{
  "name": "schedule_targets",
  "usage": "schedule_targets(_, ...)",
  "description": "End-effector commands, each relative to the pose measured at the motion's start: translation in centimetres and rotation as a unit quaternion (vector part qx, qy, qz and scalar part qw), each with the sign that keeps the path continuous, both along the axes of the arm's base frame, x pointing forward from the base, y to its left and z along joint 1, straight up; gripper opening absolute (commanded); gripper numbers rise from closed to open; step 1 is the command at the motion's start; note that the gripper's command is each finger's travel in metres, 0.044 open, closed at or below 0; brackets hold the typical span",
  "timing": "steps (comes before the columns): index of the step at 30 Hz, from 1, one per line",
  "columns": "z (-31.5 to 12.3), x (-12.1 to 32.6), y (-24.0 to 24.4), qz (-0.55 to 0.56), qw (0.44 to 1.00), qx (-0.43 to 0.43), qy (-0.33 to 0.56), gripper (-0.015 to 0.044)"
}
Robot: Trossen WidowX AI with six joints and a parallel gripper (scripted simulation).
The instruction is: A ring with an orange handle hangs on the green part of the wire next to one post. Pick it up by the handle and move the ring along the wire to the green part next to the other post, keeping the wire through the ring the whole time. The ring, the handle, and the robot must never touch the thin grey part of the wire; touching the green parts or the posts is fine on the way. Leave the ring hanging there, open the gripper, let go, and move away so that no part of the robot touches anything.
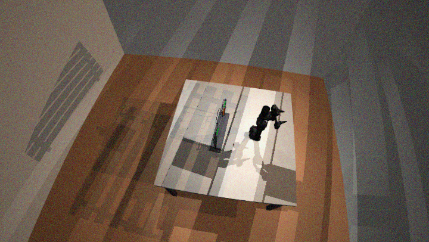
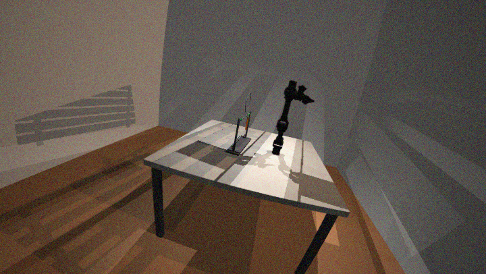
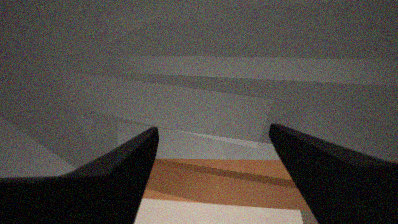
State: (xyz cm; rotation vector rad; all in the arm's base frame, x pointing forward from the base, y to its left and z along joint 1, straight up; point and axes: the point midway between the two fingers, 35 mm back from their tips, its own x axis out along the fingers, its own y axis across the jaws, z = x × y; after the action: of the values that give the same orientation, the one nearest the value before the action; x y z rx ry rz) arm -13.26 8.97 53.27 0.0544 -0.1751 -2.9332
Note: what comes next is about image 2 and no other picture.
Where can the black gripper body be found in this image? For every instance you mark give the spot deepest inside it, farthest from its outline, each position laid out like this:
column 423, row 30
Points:
column 300, row 97

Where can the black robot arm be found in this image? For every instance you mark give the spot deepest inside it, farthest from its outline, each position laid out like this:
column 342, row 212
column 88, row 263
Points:
column 289, row 94

